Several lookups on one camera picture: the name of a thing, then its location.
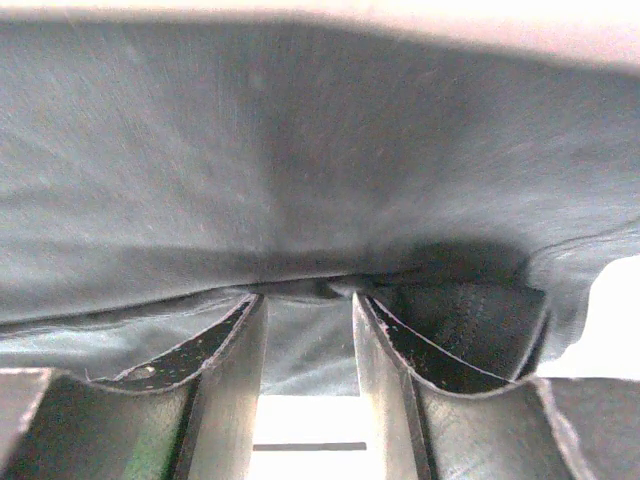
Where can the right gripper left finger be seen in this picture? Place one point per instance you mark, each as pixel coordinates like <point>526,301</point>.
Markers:
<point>186,414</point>

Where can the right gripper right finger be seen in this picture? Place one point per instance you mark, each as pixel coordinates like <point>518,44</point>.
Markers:
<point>435,416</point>

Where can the black t shirt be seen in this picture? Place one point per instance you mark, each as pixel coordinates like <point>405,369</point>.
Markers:
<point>152,174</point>

